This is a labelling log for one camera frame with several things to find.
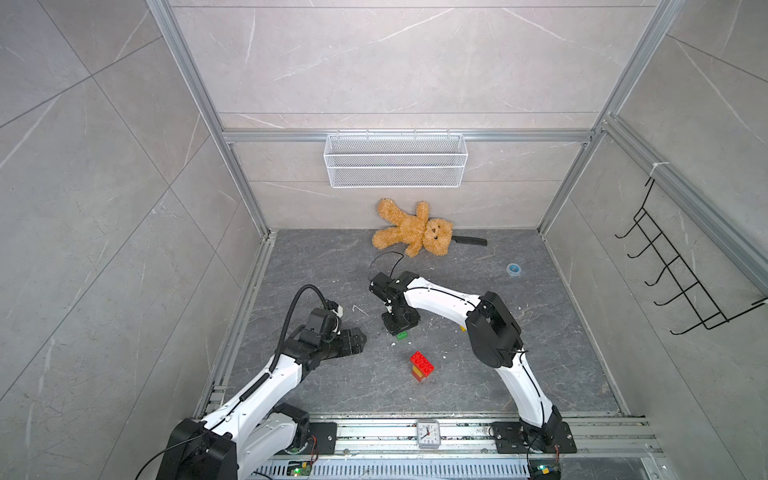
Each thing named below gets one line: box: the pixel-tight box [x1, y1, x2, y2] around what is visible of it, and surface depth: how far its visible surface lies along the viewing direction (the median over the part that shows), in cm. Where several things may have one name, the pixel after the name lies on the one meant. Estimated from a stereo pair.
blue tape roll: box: [506, 263, 522, 277], surface depth 109 cm
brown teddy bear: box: [372, 198, 454, 258], surface depth 113 cm
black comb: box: [451, 235, 488, 246], surface depth 120 cm
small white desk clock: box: [417, 420, 441, 449], surface depth 74 cm
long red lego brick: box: [410, 350, 435, 383], surface depth 79 cm
